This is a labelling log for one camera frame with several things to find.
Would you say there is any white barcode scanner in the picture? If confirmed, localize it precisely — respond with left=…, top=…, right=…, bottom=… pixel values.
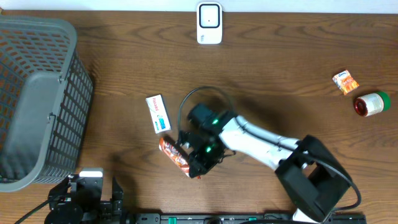
left=197, top=2, right=223, bottom=45

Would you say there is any red chocolate bar wrapper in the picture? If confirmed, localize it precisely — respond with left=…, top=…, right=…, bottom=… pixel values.
left=159, top=136, right=190, bottom=177

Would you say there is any white jar green lid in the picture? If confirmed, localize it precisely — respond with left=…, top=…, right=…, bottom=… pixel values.
left=354, top=91, right=391, bottom=117

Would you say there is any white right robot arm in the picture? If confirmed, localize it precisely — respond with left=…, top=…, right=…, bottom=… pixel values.
left=177, top=103, right=352, bottom=223

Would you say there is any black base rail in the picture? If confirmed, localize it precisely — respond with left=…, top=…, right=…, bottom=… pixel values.
left=124, top=212, right=368, bottom=224

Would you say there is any orange small carton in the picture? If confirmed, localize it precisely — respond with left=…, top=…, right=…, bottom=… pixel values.
left=332, top=70, right=359, bottom=95

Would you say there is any white blue medicine box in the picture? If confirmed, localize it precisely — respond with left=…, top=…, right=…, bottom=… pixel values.
left=146, top=95, right=172, bottom=134

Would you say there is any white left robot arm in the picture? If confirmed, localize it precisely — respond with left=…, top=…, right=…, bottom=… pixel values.
left=45, top=174, right=135, bottom=224

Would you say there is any dark grey plastic basket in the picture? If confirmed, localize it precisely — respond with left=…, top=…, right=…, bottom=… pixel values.
left=1, top=16, right=95, bottom=192

